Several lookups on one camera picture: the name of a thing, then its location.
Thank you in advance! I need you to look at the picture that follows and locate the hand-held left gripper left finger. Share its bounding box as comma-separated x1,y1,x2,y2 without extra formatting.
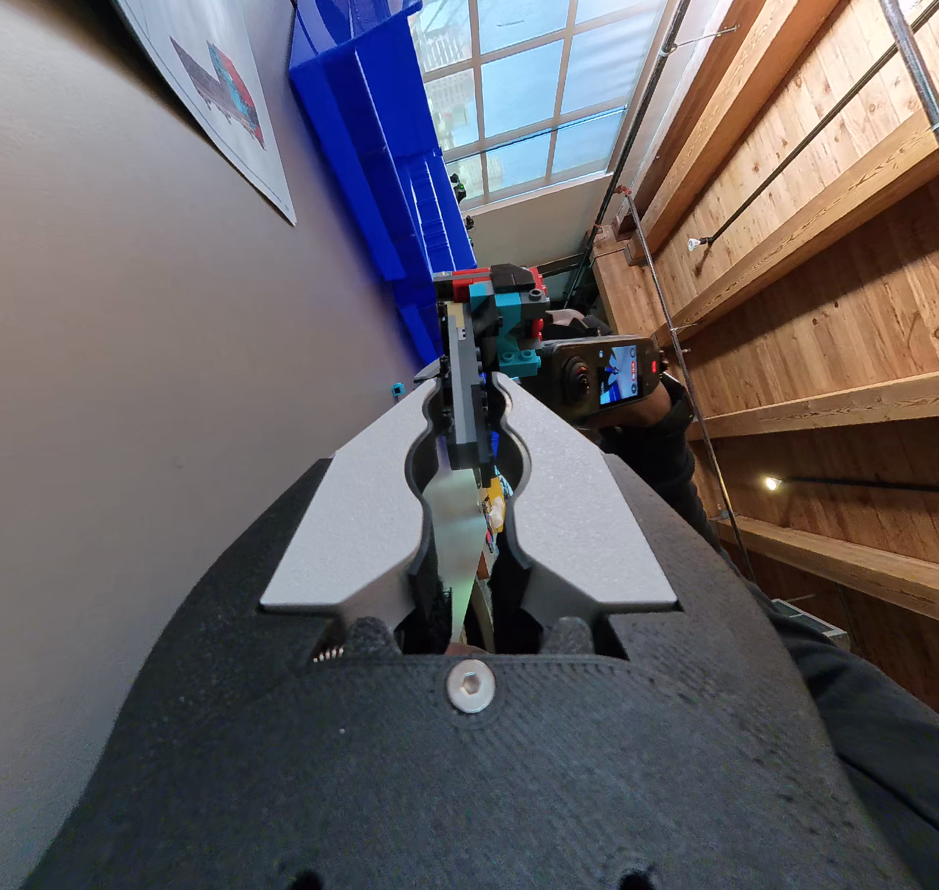
259,380,448,630

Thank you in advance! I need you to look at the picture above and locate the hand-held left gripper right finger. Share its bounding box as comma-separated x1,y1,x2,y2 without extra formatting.
488,371,679,630

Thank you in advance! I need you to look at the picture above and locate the multicolour toy brick model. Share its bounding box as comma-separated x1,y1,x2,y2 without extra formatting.
414,264,551,535

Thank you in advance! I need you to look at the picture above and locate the person's right hand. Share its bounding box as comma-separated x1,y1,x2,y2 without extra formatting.
544,308,616,341

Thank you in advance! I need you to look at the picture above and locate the blue plastic storage bin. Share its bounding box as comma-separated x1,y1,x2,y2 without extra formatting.
389,149,479,366
288,0,445,282

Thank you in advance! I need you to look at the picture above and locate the metal ceiling vent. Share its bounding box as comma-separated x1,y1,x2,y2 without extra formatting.
778,596,852,649

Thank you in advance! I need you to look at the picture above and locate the large grid window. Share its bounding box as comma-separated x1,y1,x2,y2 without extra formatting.
400,0,687,208

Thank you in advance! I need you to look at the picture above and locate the silver conduit pipe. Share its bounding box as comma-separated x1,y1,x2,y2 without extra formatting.
854,0,939,135

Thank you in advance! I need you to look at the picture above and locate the toy brick instruction booklet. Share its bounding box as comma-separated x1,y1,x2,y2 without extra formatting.
84,0,298,227

